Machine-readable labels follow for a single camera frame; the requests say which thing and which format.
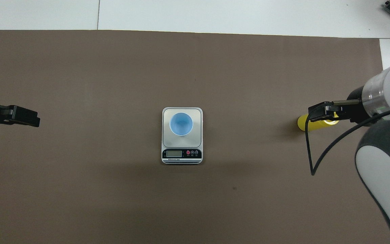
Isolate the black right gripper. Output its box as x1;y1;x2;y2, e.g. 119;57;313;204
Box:
308;86;372;124

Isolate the yellow squeeze seasoning bottle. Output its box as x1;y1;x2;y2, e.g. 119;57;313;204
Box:
297;114;339;132

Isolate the light blue plastic cup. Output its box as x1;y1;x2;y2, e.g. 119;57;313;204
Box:
169;112;194;136

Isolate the silver digital kitchen scale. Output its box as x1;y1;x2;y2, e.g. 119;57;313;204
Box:
161;107;203;165

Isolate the brown paper table mat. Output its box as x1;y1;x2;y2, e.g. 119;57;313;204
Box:
0;30;390;244

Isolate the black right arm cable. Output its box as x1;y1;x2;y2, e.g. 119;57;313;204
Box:
305;99;390;176

